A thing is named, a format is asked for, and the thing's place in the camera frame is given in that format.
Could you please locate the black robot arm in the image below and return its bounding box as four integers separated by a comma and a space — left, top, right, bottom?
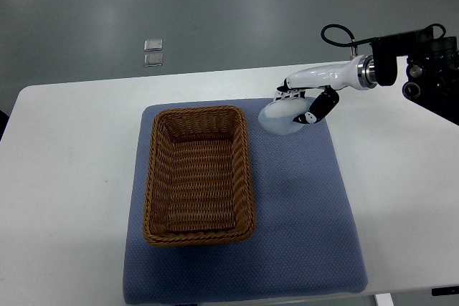
370, 24, 458, 125

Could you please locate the black table bracket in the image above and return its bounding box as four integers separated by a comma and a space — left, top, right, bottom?
431, 286, 459, 297

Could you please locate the lower metal floor plate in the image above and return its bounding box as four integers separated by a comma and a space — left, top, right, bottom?
143, 52, 164, 67

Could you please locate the upper metal floor plate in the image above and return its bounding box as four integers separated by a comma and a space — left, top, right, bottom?
143, 39, 163, 52

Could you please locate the brown wicker basket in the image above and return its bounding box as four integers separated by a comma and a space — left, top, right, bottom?
142, 105, 256, 247

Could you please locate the metal floor plate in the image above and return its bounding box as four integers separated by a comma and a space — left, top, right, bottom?
143, 52, 164, 67
143, 39, 163, 52

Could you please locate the white table leg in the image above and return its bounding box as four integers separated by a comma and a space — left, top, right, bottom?
374, 293, 394, 306

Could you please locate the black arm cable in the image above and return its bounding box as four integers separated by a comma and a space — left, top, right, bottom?
321, 24, 374, 58

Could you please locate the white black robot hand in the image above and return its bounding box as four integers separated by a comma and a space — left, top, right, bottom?
273, 55, 377, 125

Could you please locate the light blue plush toy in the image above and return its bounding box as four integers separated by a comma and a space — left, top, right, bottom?
258, 97, 318, 135

